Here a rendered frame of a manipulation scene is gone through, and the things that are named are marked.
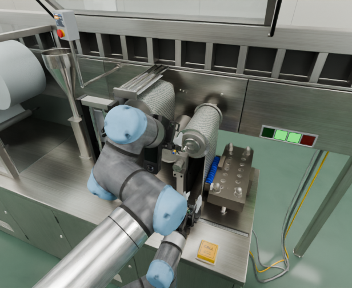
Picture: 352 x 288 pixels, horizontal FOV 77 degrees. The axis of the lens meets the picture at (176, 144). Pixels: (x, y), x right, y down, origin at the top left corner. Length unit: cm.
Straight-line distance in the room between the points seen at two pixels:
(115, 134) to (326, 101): 94
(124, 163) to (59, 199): 90
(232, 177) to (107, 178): 78
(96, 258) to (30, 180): 117
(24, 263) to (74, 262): 195
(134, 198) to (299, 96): 91
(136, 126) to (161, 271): 44
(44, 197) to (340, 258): 220
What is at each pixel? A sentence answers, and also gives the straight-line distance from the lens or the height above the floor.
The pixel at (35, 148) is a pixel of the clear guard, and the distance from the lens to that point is 159.
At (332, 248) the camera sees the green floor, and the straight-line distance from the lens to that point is 243.
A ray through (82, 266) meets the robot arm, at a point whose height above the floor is 149.
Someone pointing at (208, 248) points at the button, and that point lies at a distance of 101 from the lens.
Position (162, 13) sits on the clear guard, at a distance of 117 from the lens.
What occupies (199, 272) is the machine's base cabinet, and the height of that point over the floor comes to 77.
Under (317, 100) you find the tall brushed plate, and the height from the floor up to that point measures 139.
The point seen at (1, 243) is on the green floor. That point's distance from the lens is 255.
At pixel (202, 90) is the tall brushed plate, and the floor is 135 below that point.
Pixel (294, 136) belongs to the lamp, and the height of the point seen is 119.
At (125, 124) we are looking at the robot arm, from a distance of 42.
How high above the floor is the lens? 180
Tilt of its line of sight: 36 degrees down
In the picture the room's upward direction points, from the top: straight up
